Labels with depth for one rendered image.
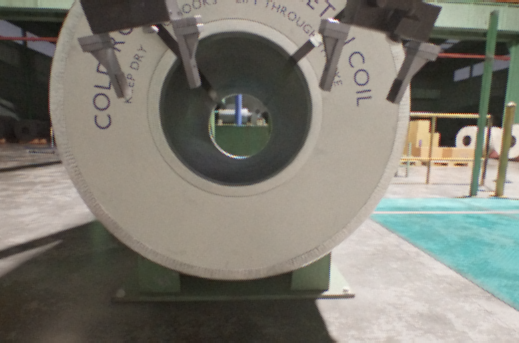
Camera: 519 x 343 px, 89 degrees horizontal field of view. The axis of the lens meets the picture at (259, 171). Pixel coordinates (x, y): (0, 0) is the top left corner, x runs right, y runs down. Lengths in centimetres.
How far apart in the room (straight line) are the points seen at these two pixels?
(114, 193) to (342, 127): 80
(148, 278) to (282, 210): 67
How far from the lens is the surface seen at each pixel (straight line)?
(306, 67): 95
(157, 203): 97
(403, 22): 46
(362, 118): 99
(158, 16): 47
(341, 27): 47
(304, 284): 130
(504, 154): 451
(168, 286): 130
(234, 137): 339
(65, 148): 107
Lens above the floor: 69
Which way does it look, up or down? 7 degrees down
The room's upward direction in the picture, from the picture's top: 1 degrees clockwise
